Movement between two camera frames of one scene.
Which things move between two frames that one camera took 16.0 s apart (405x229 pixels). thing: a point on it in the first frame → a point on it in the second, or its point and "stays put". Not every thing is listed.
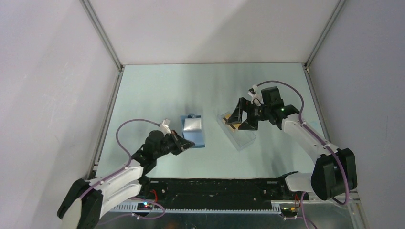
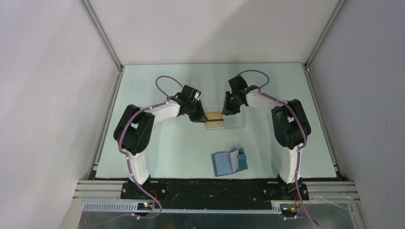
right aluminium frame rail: [314, 98] stays put
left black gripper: [186, 144] → [200, 117]
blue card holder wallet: [192, 130] → [227, 162]
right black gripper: [244, 105] → [227, 109]
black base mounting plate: [217, 194] stays put
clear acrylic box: [239, 139] → [215, 120]
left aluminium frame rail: [111, 49] stays put
